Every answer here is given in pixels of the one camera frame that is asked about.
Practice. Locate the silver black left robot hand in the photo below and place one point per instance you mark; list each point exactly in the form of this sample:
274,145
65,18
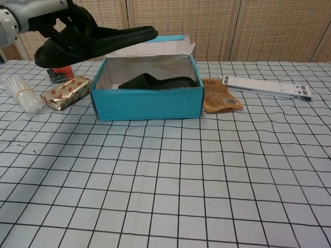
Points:
44,10

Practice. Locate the black rubber slipper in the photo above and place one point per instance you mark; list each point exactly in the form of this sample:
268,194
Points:
116,40
144,82

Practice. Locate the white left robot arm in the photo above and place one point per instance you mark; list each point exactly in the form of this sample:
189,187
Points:
7,25

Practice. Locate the teal cardboard shoe box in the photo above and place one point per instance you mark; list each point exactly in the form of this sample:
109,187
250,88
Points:
144,106

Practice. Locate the clear bag red black items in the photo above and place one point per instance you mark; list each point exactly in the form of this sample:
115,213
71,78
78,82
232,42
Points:
63,73

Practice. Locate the gold wrapped package red print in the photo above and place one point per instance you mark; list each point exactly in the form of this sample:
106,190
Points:
67,93

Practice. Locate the clear plastic tube bundle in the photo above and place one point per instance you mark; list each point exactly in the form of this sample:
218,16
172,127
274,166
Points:
23,95

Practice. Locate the woven bamboo folding screen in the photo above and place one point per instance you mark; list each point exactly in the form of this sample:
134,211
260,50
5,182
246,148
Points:
232,25

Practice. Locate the brown foil pouch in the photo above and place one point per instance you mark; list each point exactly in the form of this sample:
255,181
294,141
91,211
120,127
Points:
219,98

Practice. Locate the white folding stand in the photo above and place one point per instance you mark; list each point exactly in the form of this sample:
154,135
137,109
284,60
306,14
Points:
258,86

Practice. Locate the light blue grid tablecloth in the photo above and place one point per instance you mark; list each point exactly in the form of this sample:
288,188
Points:
207,180

